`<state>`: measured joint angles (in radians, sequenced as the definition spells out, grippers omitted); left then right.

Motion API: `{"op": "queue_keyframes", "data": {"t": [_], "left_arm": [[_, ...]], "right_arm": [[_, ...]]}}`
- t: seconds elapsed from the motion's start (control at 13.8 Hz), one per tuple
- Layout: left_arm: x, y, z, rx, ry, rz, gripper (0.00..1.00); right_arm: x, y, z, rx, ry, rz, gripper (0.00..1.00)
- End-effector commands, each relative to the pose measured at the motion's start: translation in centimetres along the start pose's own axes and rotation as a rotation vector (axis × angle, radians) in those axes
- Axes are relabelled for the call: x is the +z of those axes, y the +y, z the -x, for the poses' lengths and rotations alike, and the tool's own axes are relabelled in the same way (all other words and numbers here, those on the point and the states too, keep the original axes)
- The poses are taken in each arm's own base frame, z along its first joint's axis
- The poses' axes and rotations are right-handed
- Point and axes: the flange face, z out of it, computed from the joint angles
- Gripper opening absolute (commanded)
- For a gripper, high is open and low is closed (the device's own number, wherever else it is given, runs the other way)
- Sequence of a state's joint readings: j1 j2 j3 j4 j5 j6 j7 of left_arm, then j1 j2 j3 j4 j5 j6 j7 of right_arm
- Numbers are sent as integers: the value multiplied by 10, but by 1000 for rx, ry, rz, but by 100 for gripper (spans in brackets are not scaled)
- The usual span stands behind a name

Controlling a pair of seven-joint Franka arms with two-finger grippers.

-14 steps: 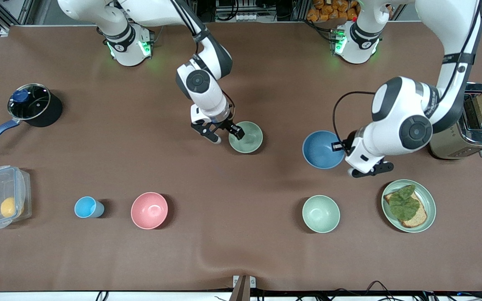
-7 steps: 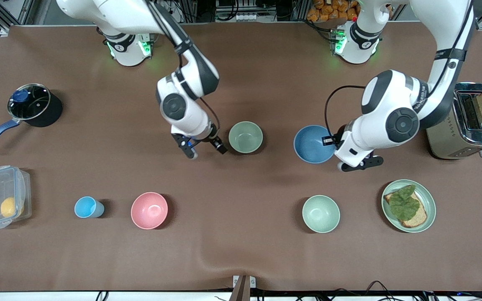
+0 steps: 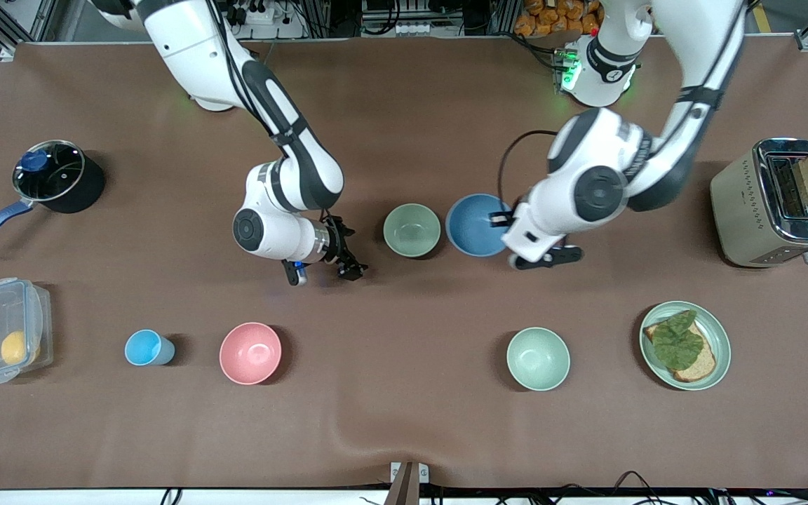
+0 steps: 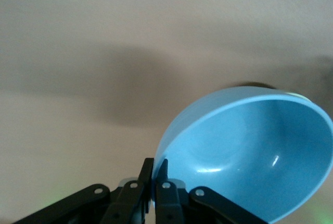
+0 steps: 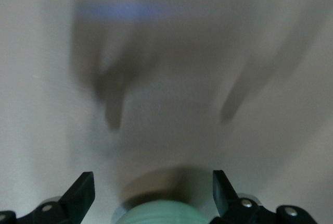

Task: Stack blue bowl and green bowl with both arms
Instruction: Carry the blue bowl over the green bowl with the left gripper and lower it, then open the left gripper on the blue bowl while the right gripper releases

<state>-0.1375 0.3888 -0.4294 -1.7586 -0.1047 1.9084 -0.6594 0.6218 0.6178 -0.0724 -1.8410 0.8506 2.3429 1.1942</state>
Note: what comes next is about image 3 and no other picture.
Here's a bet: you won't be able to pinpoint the blue bowl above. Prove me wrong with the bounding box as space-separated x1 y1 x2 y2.
445 194 513 258

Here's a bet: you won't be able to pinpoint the sage green bowl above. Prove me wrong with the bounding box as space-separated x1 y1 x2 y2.
383 203 441 258

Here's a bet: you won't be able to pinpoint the pale mint green bowl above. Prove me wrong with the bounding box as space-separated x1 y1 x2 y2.
506 327 571 392

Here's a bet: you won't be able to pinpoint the pink bowl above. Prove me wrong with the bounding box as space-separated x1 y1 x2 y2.
220 322 283 386

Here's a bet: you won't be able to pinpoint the brown table cover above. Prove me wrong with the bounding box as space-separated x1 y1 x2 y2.
0 36 808 490

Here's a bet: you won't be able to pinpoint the green lettuce leaf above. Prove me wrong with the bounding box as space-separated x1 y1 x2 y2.
652 310 706 371

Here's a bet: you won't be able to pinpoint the bag of orange snacks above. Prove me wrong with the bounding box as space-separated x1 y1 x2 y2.
514 0 601 37

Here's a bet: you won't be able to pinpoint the long white power strip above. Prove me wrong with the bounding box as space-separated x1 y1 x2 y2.
393 21 462 37

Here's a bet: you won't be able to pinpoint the beige chrome toaster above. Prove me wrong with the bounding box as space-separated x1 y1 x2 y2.
711 137 808 268

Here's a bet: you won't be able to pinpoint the pale green plate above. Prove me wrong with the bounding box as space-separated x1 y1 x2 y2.
639 301 732 391

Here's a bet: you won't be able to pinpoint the bread slice with crust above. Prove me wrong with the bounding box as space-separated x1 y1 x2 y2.
643 319 717 383

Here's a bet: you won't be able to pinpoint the light blue cup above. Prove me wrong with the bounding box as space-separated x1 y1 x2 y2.
124 329 175 367

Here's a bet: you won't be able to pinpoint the white power strip black plugs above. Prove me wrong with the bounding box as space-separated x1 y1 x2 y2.
225 0 285 25

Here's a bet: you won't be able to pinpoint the glass lid blue knob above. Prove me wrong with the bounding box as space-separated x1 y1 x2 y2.
13 140 86 202

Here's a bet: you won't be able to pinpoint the yellow lemon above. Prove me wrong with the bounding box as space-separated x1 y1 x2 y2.
1 330 41 366

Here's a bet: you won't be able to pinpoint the small metal table bracket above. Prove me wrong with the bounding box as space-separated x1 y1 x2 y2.
390 462 430 485

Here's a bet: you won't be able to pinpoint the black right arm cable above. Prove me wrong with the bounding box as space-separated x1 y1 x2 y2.
208 0 338 225

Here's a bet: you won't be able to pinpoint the black pot blue handle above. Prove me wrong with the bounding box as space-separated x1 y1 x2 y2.
0 140 105 255

